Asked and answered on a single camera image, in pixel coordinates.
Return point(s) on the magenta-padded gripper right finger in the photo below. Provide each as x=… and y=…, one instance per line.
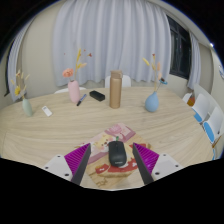
x=146, y=159

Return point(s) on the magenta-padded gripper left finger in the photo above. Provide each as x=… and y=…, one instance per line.
x=78, y=159

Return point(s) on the black computer mouse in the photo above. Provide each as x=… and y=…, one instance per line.
x=117, y=154

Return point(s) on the blue vase with dried flowers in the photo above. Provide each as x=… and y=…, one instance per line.
x=151, y=103

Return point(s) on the white remote control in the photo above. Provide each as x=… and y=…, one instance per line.
x=47, y=111

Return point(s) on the dark marker pen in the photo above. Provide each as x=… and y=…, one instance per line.
x=81, y=100

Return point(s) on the black rectangular case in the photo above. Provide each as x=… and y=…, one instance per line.
x=97, y=95

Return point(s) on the pink vase with orange flowers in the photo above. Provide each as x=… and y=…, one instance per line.
x=73, y=92

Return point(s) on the green vase with yellow flowers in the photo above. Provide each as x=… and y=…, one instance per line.
x=27, y=108

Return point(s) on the group of blue white chairs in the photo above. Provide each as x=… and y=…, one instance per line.
x=208, y=120

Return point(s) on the tall brown drink bottle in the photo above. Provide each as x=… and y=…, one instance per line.
x=115, y=90

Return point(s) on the narrow white curtain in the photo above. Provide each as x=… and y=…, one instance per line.
x=18, y=60
x=194, y=63

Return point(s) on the dark framed window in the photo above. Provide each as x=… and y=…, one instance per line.
x=180, y=50

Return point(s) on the wide white curtain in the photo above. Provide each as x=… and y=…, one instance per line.
x=113, y=36

